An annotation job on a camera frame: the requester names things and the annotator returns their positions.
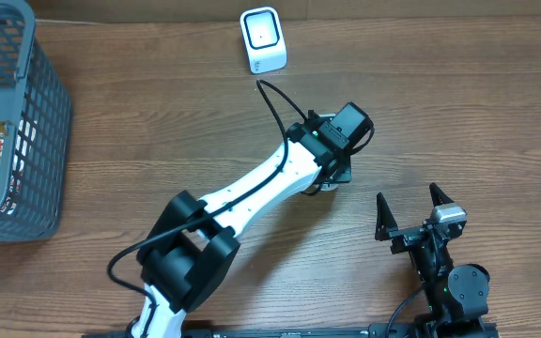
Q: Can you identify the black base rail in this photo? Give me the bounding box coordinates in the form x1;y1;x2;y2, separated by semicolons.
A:
82;324;415;338

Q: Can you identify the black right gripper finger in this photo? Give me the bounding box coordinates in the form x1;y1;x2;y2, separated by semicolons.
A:
429;182;454;207
375;192;398;241

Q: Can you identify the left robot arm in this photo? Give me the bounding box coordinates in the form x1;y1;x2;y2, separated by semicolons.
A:
126;102;374;337

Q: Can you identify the grey plastic mesh basket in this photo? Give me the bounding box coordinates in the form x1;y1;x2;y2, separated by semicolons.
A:
0;0;72;242

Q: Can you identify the white barcode scanner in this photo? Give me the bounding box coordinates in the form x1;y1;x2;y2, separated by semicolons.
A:
240;7;287;74

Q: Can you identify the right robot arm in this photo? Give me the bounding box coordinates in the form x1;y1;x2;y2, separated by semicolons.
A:
375;183;500;338

